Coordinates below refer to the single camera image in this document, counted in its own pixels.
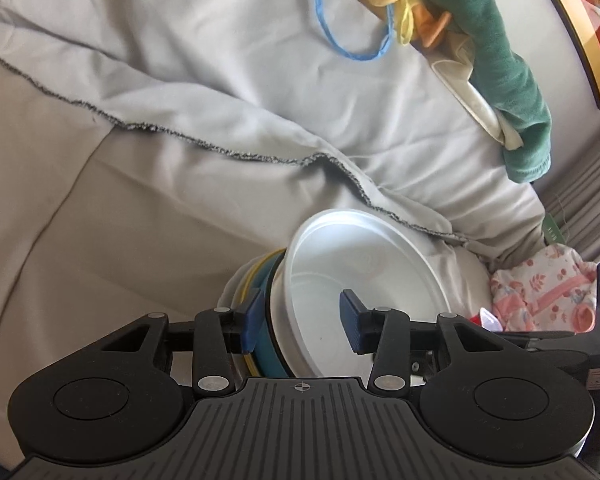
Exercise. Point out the blue elastic loop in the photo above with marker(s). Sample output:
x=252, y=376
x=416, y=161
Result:
x=352, y=31

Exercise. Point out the pink patterned baby cloth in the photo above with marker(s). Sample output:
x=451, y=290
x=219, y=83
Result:
x=553, y=291

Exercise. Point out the yellow rimmed white plate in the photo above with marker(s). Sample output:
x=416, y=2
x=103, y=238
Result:
x=237, y=289

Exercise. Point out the yellow elastic loop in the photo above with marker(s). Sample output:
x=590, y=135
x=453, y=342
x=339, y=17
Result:
x=401, y=17

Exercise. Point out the grey sofa cover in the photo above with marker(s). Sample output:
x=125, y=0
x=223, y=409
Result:
x=149, y=148

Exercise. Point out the white plastic bowl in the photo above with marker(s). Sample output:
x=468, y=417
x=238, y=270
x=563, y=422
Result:
x=335, y=250

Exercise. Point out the green towel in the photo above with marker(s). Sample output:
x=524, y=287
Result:
x=506, y=81

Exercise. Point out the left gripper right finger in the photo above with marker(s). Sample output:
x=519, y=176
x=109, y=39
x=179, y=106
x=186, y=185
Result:
x=386, y=335

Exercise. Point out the blue enamel bowl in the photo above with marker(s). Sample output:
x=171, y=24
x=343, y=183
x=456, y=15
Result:
x=267, y=355

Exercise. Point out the cream cloth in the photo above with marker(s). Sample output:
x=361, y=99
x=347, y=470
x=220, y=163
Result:
x=453, y=62

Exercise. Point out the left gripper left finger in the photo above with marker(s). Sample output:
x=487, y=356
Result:
x=218, y=334

